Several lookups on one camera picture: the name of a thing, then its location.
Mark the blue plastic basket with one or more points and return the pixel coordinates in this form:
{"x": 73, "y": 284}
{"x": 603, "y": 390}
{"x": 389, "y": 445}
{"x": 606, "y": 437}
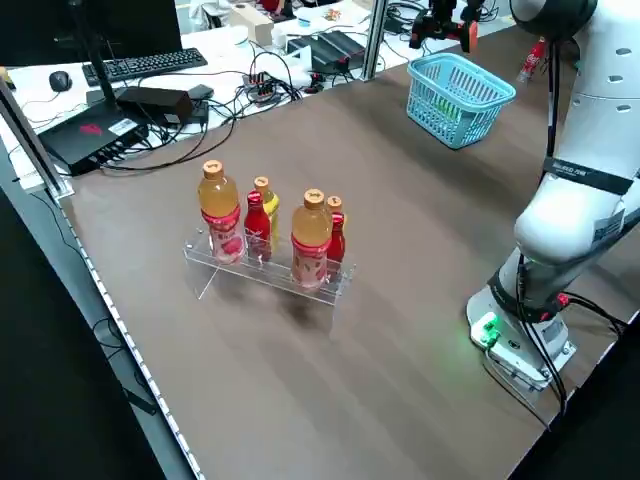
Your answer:
{"x": 470, "y": 135}

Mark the aluminium post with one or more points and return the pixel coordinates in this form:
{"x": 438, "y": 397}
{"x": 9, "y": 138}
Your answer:
{"x": 374, "y": 40}

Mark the red cola bottle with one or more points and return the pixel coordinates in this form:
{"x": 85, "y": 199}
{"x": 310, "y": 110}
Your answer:
{"x": 532, "y": 60}
{"x": 256, "y": 225}
{"x": 337, "y": 240}

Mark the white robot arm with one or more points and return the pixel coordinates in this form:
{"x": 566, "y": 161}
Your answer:
{"x": 565, "y": 230}

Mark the clear acrylic shelf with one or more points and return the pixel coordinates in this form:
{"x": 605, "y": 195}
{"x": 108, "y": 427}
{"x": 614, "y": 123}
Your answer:
{"x": 260, "y": 270}

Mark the usb hub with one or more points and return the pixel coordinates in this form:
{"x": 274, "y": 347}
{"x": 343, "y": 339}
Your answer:
{"x": 260, "y": 90}

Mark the cardboard box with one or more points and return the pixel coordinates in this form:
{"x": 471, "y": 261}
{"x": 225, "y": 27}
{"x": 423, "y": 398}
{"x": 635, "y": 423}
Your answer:
{"x": 255, "y": 25}

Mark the aluminium frame profile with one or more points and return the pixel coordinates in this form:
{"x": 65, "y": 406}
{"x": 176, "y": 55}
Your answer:
{"x": 30, "y": 140}

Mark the black power adapter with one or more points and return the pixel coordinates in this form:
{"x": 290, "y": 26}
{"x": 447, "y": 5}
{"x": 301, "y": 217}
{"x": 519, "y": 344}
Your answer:
{"x": 155, "y": 102}

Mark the black monitor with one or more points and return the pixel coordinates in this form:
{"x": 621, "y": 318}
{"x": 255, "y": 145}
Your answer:
{"x": 125, "y": 25}

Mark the black computer red logo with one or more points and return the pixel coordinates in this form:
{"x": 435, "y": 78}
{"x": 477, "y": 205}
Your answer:
{"x": 85, "y": 140}

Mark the black keyboard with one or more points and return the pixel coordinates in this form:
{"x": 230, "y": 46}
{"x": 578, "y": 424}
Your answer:
{"x": 145, "y": 65}

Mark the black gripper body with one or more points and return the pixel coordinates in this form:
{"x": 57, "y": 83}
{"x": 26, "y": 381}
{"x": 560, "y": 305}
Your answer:
{"x": 444, "y": 10}

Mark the orange juice bottle pink label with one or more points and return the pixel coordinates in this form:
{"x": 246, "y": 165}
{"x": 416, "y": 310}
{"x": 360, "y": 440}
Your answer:
{"x": 220, "y": 200}
{"x": 310, "y": 230}

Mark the green snack packet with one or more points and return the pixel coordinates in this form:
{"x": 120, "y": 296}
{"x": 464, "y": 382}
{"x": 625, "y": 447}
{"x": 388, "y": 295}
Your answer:
{"x": 445, "y": 107}

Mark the yellow drink bottle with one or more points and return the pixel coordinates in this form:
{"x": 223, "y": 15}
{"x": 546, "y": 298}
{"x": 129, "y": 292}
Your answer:
{"x": 272, "y": 210}
{"x": 334, "y": 201}

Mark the black computer mouse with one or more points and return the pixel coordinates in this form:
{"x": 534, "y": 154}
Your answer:
{"x": 60, "y": 81}

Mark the black finned device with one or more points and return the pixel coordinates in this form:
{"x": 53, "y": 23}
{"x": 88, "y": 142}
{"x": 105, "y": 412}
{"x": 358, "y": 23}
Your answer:
{"x": 330, "y": 45}

